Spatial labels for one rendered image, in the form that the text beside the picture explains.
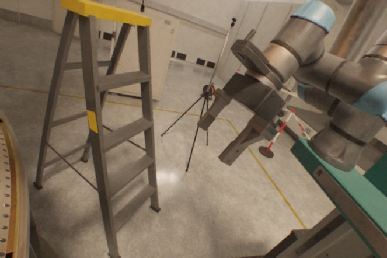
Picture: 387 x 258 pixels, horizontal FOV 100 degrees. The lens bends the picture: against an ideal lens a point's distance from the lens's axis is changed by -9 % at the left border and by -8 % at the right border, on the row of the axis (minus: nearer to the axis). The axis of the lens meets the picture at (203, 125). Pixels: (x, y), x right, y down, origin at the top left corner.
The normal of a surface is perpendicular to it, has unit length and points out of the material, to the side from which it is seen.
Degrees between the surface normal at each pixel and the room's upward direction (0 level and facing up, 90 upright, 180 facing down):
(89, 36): 87
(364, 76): 67
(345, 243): 90
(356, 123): 90
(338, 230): 90
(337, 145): 72
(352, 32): 100
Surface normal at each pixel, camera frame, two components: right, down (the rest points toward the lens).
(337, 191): -0.93, -0.19
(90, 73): -0.36, 0.30
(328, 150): -0.65, -0.20
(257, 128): -0.71, -0.46
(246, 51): 0.03, 0.25
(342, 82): -0.83, 0.21
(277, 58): -0.25, 0.01
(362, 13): -0.69, 0.31
